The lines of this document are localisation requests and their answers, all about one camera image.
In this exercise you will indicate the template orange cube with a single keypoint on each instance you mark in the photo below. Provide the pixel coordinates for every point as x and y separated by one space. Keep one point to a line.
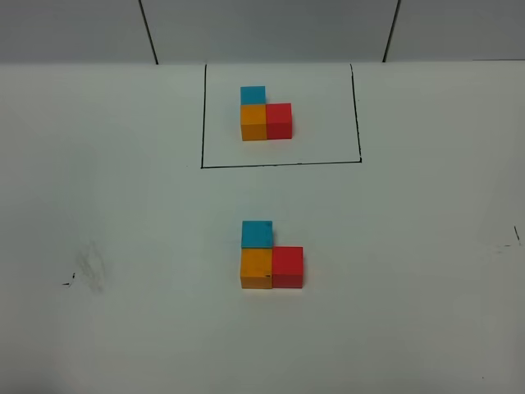
253 122

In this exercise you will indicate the template red cube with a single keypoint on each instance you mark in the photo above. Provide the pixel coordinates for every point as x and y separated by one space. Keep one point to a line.
279 121

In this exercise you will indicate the template blue cube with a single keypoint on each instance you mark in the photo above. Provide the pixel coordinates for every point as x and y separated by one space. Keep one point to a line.
252 95

